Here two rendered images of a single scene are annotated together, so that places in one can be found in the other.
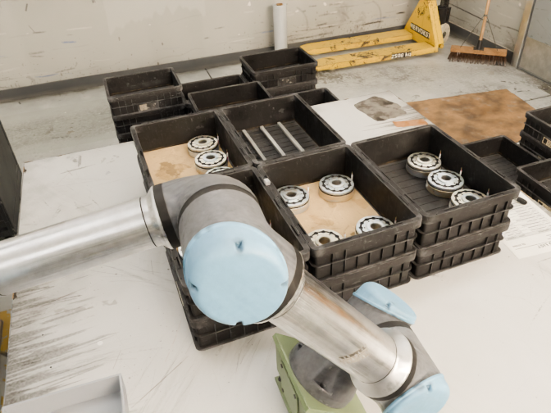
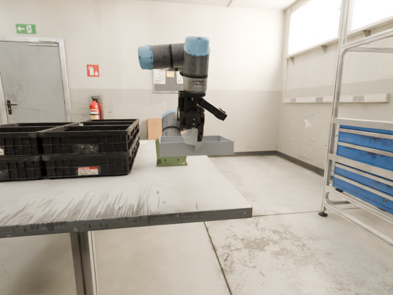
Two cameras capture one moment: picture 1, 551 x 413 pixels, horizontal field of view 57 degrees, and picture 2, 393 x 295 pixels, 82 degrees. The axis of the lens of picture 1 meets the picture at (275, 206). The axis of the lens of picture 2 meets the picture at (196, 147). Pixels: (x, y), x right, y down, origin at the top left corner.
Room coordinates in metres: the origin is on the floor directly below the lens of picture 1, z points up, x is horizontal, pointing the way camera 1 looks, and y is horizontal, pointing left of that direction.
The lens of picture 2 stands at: (0.24, 1.23, 1.06)
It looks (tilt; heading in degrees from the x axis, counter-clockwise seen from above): 11 degrees down; 279
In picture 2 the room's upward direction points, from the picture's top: straight up
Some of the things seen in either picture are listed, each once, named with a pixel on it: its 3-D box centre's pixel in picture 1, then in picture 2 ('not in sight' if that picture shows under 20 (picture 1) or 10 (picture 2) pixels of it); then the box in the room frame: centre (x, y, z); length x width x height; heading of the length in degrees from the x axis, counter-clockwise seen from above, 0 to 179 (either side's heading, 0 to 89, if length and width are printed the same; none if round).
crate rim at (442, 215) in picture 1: (429, 168); (112, 122); (1.18, -0.44, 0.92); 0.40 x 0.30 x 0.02; 20
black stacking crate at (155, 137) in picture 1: (190, 161); (9, 141); (1.36, 0.26, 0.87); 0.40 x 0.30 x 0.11; 20
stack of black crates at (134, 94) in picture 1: (149, 118); not in sight; (2.66, 0.71, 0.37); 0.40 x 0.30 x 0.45; 108
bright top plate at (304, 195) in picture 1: (291, 196); not in sight; (1.16, -0.05, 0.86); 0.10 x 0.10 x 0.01
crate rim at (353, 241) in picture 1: (333, 192); (104, 124); (1.08, -0.15, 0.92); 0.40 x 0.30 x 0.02; 20
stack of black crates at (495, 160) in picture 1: (500, 178); not in sight; (2.05, -1.13, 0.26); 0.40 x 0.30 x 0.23; 18
